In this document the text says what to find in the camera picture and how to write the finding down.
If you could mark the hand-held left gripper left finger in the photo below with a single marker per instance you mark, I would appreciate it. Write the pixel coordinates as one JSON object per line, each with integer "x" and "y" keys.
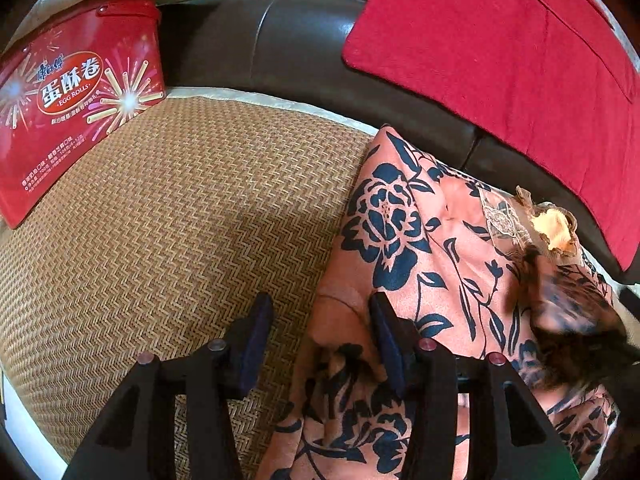
{"x": 255, "y": 345}

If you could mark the red printed tin box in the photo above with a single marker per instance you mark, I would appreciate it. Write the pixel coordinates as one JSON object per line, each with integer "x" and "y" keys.
{"x": 65, "y": 110}

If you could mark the orange floral garment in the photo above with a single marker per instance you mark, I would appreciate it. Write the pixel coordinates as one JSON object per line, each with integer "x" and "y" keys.
{"x": 450, "y": 285}

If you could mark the yellow orange cloth piece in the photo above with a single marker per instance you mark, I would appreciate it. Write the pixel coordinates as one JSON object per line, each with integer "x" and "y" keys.
{"x": 550, "y": 225}

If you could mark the beige lace cloth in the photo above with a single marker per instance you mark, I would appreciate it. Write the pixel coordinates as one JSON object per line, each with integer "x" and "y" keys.
{"x": 500, "y": 215}

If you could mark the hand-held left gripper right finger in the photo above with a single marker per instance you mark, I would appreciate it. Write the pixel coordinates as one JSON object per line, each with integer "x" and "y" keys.
{"x": 387, "y": 340}

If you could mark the red cloth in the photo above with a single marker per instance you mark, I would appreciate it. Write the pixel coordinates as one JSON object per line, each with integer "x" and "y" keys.
{"x": 475, "y": 60}

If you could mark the woven rattan mat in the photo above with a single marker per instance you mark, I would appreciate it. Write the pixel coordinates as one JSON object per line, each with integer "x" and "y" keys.
{"x": 175, "y": 235}

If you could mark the dark brown leather sofa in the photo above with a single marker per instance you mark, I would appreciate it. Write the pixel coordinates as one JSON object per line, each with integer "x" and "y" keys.
{"x": 260, "y": 40}

